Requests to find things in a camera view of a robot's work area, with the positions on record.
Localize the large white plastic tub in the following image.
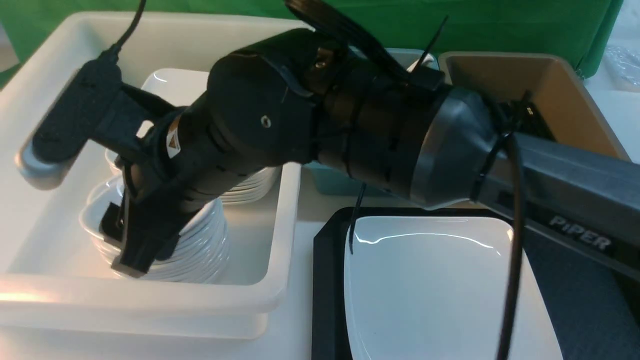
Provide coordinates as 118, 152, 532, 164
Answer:
1, 11, 301, 339

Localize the brown plastic bin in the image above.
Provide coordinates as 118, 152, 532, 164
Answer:
438, 51, 630, 161

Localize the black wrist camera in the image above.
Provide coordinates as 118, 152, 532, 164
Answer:
16, 59, 176, 191

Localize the stack of white square plates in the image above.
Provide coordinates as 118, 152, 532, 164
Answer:
141, 68, 282, 205

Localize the white rectangular rice plate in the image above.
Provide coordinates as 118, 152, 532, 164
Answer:
343, 215, 563, 360

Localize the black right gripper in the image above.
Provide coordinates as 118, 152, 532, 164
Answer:
100, 107, 236, 278

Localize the stack of white small bowls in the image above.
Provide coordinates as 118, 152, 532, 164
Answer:
78, 173, 231, 284

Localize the green cloth backdrop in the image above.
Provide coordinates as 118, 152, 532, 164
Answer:
0, 0, 623, 77

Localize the black cable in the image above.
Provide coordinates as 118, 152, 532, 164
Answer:
495, 132, 527, 360

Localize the teal plastic bin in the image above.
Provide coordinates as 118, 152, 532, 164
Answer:
303, 48, 423, 197

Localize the black serving tray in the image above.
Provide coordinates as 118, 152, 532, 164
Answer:
312, 206, 640, 360

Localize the pile of black chopsticks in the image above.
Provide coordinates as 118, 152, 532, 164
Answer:
499, 100, 556, 142

